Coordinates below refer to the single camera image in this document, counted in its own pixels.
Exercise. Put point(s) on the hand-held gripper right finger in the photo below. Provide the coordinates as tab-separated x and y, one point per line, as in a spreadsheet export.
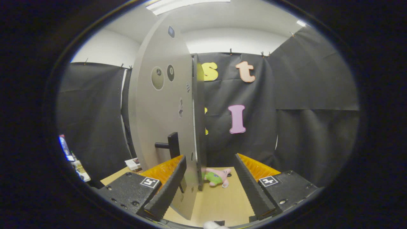
252	190

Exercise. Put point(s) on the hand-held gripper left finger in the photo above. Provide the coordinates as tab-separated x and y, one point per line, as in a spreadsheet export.
168	190

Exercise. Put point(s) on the beige shoe cabinet door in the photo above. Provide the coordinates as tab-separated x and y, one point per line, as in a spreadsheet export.
152	121

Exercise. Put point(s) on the dark grey shoe cabinet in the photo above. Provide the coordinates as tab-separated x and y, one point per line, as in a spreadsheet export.
200	111

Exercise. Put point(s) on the pink and green plush toy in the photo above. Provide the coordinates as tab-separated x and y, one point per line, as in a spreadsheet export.
219	175

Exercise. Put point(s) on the white book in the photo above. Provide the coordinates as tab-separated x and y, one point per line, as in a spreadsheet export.
132	163

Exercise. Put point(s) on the small black object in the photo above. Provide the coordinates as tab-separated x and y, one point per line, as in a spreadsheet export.
219	222

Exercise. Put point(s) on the cluttered white side table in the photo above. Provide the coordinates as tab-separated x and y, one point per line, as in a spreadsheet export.
81	170

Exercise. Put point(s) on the black backdrop cloth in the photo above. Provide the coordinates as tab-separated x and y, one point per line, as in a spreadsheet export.
302	95

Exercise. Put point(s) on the blue printed box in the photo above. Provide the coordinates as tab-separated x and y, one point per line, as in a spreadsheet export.
65	148

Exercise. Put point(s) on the row of black cloth clips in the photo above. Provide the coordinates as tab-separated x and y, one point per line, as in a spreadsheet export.
231	51

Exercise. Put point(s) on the small ceiling light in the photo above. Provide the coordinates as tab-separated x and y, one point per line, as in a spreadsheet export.
301	23

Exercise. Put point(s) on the long ceiling light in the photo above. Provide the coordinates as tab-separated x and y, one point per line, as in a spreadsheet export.
178	4

